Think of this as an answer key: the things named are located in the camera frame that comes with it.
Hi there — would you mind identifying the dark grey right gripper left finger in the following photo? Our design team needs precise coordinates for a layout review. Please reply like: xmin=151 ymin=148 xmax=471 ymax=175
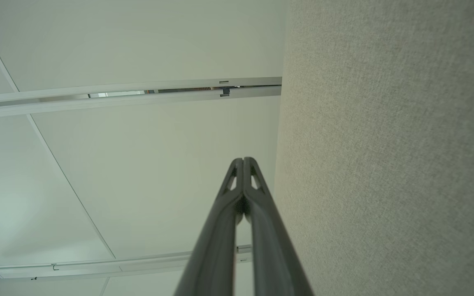
xmin=174 ymin=157 xmax=244 ymax=296

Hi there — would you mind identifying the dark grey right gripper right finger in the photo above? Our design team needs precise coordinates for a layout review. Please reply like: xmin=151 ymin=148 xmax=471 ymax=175
xmin=244 ymin=157 xmax=314 ymax=296

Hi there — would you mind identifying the grey fabric sofa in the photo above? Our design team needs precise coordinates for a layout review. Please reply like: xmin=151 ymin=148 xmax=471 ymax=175
xmin=273 ymin=0 xmax=474 ymax=296

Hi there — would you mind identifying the grey partition frame rail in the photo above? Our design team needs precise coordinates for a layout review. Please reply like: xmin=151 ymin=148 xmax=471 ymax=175
xmin=0 ymin=245 xmax=254 ymax=284

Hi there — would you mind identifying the grey double partition post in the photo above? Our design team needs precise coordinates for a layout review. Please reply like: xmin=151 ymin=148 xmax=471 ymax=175
xmin=0 ymin=77 xmax=283 ymax=120

